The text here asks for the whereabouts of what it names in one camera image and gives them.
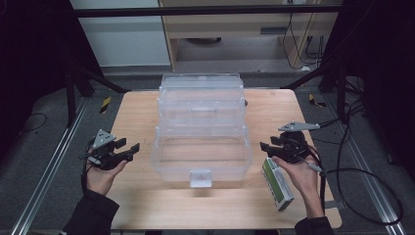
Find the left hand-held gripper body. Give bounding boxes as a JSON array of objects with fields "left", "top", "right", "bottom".
[{"left": 81, "top": 128, "right": 129, "bottom": 171}]

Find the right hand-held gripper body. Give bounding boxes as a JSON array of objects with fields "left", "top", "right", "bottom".
[{"left": 277, "top": 120, "right": 322, "bottom": 165}]

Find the person's left hand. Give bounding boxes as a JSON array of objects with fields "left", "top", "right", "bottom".
[{"left": 85, "top": 159, "right": 129, "bottom": 197}]

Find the person's right hand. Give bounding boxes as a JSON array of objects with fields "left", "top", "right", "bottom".
[{"left": 271, "top": 155, "right": 323, "bottom": 205}]

